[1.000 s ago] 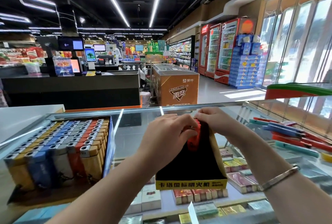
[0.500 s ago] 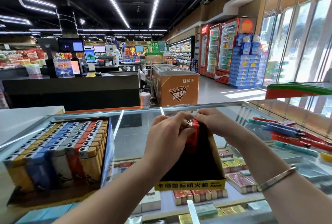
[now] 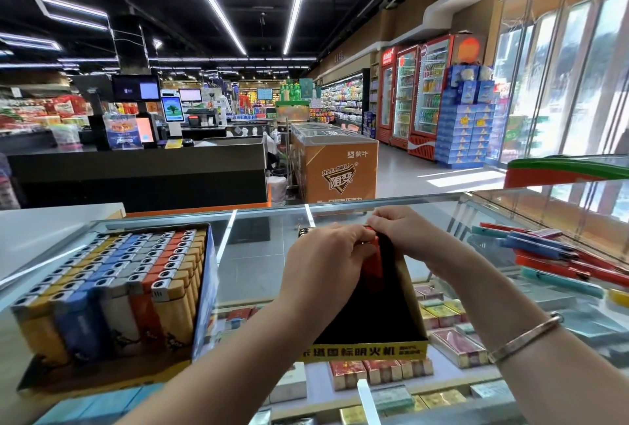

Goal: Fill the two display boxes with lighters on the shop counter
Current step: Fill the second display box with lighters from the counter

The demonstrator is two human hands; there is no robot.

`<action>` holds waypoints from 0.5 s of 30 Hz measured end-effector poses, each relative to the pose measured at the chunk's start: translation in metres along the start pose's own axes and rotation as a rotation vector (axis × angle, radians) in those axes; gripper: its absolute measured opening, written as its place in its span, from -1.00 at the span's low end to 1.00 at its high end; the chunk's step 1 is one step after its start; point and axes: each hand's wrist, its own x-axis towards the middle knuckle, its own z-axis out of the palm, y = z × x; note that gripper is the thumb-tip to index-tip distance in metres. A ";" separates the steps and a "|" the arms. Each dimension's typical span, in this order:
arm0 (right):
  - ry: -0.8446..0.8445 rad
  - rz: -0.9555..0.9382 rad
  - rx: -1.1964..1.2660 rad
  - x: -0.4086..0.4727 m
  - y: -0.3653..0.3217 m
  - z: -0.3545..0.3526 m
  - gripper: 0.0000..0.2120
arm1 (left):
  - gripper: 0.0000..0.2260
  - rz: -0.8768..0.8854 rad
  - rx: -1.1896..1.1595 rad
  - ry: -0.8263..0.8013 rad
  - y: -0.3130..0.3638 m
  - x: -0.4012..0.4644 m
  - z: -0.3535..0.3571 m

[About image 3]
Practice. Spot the person's left hand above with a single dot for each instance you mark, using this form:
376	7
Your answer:
329	277

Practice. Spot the person's right hand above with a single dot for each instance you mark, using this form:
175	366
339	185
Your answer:
418	238

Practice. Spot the red plain lighter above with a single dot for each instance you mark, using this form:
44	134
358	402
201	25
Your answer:
371	262

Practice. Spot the black yellow display box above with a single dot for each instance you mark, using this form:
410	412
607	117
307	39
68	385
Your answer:
378	321

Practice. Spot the pile of blue yellow lighters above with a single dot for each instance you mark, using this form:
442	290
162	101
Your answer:
560	262

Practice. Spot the row of tan lighters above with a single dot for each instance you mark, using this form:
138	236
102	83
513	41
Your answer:
175	314

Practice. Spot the row of red brown lighters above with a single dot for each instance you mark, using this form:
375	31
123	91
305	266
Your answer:
145	317

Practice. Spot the row of grey white lighters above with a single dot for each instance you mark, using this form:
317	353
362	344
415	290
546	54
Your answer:
120	319

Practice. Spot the blue yellow lighter display box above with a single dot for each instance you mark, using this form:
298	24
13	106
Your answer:
108	371

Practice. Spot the row of blue lighters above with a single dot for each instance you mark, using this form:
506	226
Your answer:
81	326

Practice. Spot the row of yellow lighters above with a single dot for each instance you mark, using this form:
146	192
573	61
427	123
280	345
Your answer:
39	336

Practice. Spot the person's left forearm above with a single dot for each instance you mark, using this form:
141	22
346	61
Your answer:
216	376

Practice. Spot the person's right forearm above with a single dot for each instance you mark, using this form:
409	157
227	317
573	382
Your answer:
541	361

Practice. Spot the glass display case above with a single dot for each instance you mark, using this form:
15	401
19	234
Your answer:
251	238

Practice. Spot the stack of blue cartons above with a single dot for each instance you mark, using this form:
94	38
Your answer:
472	117

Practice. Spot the brown cardboard carton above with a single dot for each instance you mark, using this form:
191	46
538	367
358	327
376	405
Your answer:
336	169

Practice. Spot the row of cigarette packs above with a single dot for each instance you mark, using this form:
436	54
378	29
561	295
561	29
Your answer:
393	395

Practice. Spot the red drink fridge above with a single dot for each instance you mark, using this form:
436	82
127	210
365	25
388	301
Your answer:
405	97
430	97
387	95

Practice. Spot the open refrigerated chiller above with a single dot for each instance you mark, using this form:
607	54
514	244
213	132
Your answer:
346	102

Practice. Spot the red green container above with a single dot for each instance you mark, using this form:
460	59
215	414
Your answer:
570	169

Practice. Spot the orange round sign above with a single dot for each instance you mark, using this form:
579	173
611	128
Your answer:
468	48

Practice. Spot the black checkout counter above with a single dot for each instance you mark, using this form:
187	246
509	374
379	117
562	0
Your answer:
138	176

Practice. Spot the glass entrance doors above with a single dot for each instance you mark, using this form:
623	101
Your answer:
570	76

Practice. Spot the small checkout screen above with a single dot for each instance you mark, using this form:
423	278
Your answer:
172	108

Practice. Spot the blue poster screen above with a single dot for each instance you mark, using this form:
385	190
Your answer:
123	132

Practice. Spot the long ceiling light strip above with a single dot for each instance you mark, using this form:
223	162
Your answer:
300	2
209	2

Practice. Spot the black checkout monitor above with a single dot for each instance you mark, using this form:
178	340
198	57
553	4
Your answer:
136	88

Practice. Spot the rectangular ceiling light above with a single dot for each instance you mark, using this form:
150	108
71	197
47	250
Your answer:
72	5
29	41

